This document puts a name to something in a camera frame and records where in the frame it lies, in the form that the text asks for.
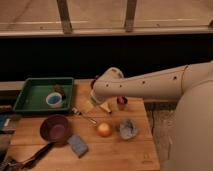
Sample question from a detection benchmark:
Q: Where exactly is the purple bowl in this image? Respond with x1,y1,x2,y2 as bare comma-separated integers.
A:
40,115,71,143

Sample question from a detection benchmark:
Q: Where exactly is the black handled brush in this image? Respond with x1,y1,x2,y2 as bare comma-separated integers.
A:
0,142,55,171

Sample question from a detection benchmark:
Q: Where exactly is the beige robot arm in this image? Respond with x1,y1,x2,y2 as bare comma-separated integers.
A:
90,61,213,171

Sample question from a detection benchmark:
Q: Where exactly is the metal spoon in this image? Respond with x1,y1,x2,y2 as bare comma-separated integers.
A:
72,107,97,125

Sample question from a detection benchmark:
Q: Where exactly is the orange ball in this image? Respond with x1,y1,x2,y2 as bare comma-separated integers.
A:
97,122,112,137

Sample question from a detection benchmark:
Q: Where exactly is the crumpled grey foil cup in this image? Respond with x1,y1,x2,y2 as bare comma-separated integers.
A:
118,119,138,140

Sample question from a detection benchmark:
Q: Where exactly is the dark object in tray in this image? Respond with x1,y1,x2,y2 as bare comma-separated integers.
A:
53,84,66,100

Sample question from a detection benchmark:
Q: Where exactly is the blue sponge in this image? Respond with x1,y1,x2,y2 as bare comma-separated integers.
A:
68,134,89,158

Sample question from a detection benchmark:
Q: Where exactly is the green plastic tray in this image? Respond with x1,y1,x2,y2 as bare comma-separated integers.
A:
13,77,74,114

